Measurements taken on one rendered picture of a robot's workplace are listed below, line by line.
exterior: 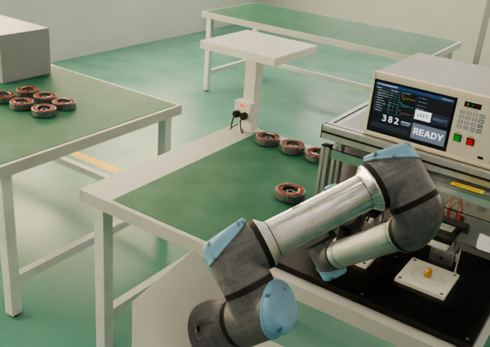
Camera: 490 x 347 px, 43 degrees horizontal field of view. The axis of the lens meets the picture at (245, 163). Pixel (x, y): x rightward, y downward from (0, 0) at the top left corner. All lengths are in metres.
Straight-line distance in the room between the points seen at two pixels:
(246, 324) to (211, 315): 0.10
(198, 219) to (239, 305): 0.83
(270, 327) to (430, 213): 0.43
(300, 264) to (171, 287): 0.57
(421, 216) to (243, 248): 0.40
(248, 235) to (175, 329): 0.27
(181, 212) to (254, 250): 0.87
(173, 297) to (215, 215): 0.76
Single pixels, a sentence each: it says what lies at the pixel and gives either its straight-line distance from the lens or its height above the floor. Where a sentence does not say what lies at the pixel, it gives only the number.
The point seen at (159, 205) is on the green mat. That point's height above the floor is 0.75.
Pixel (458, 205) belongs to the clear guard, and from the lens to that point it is 1.79.
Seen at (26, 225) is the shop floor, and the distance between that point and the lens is 3.68.
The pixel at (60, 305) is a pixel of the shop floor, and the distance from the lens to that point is 3.04.
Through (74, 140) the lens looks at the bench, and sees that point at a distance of 2.80.
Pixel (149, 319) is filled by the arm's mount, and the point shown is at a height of 0.93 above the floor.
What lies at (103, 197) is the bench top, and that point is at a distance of 2.30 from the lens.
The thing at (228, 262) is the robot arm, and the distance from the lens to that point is 1.36.
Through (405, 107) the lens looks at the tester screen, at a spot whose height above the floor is 1.23.
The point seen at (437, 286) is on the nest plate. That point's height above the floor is 0.78.
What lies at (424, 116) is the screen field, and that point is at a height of 1.22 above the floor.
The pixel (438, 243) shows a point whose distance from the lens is 1.97.
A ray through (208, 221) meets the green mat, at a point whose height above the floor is 0.75.
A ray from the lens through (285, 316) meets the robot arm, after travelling 1.38.
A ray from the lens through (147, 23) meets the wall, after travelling 7.74.
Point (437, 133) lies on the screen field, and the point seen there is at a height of 1.18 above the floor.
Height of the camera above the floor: 1.80
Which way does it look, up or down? 24 degrees down
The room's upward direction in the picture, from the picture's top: 5 degrees clockwise
